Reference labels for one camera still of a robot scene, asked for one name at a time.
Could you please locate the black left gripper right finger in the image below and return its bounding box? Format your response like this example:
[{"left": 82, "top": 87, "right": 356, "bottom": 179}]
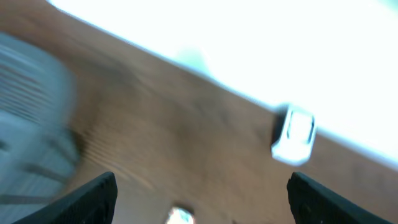
[{"left": 287, "top": 172, "right": 389, "bottom": 224}]

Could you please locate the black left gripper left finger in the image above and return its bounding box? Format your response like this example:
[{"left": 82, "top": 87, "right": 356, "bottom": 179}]
[{"left": 14, "top": 172, "right": 118, "bottom": 224}]

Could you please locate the teal wet wipes pack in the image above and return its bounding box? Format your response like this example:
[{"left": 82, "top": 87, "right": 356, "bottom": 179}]
[{"left": 164, "top": 207, "right": 196, "bottom": 224}]

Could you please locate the white barcode scanner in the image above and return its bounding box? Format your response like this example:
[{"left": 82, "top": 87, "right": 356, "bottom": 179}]
[{"left": 271, "top": 104, "right": 317, "bottom": 166}]

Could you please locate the grey plastic shopping basket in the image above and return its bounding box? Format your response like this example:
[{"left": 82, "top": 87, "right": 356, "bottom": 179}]
[{"left": 1, "top": 33, "right": 79, "bottom": 223}]

